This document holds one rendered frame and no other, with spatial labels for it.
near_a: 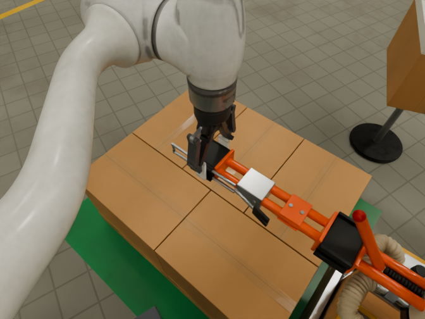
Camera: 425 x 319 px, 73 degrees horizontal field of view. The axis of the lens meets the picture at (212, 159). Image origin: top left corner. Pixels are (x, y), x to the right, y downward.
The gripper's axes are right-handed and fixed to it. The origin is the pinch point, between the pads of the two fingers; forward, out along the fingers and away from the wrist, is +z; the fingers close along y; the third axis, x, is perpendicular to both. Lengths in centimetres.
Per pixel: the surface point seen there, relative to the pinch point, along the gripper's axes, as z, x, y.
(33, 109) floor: 122, 212, 9
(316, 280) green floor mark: 123, -49, 38
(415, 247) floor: 123, -88, 96
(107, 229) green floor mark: 122, 73, -20
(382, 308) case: 28, -54, 6
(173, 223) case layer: 68, 22, -2
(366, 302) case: 28, -50, 5
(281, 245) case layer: 68, -23, 20
